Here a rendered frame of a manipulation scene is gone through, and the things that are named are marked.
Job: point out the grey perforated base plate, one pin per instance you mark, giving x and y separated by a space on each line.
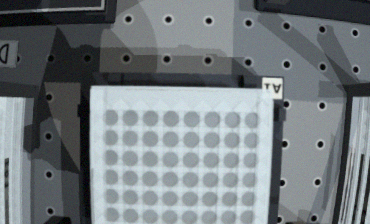
319 58

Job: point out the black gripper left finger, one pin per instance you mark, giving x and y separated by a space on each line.
58 220

